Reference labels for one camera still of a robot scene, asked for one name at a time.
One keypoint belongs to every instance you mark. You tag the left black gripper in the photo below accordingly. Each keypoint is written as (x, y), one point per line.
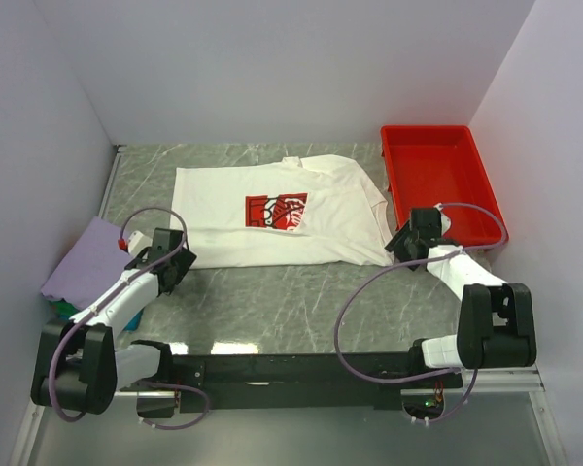
(184, 261)

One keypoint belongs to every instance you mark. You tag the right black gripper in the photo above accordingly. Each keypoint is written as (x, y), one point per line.
(396, 244)

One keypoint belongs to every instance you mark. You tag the white t-shirt red print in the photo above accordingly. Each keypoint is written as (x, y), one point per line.
(298, 211)

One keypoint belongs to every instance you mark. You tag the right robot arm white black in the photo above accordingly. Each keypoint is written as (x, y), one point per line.
(495, 325)

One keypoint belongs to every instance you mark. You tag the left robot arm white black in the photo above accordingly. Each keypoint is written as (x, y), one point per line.
(77, 367)

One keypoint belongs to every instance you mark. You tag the red plastic bin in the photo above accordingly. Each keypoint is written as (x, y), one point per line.
(440, 164)

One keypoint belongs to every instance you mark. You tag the folded lavender t-shirt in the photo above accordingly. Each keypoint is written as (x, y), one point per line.
(89, 268)

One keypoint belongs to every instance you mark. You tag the folded green t-shirt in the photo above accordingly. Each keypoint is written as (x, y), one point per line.
(63, 309)

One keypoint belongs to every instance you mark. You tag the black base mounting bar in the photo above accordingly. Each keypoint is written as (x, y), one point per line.
(278, 381)

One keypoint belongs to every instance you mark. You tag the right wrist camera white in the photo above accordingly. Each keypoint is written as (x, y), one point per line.
(446, 222)

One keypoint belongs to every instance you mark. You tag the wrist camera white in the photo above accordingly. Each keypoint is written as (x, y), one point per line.
(446, 222)
(135, 243)

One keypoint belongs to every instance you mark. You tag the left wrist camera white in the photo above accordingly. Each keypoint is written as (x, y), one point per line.
(135, 243)

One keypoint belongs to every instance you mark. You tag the aluminium rail frame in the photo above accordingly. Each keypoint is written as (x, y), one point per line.
(498, 417)

